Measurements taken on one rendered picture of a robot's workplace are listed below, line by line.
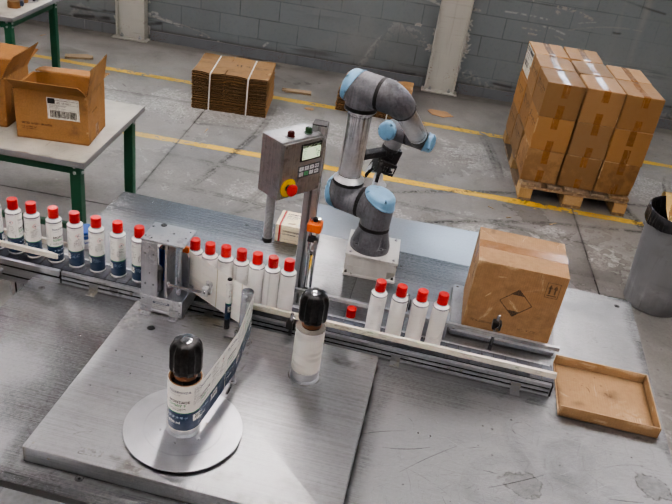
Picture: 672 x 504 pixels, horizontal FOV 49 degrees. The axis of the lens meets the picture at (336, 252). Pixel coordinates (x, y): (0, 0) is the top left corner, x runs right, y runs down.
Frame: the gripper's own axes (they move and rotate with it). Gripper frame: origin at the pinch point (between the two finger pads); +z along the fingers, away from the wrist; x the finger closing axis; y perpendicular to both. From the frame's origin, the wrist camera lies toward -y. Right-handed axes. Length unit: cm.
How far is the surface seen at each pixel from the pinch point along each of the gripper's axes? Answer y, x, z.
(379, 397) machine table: -14, -114, 13
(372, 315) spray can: -16, -90, 1
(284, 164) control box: -57, -74, -33
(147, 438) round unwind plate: -80, -134, 23
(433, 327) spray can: 1, -97, -4
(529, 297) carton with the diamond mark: 34, -86, -17
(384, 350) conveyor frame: -9, -95, 10
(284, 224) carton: -34.0, -23.5, 15.1
